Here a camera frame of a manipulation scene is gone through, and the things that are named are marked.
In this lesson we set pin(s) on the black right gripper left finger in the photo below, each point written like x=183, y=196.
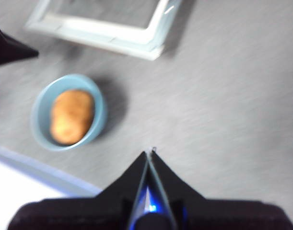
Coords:
x=88, y=213

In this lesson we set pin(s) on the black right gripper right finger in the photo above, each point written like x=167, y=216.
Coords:
x=220, y=215

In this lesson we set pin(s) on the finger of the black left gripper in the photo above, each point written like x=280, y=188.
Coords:
x=7, y=50

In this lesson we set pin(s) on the blue ribbed bowl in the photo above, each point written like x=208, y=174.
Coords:
x=40, y=119

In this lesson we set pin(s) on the brown potato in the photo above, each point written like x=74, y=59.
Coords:
x=72, y=117

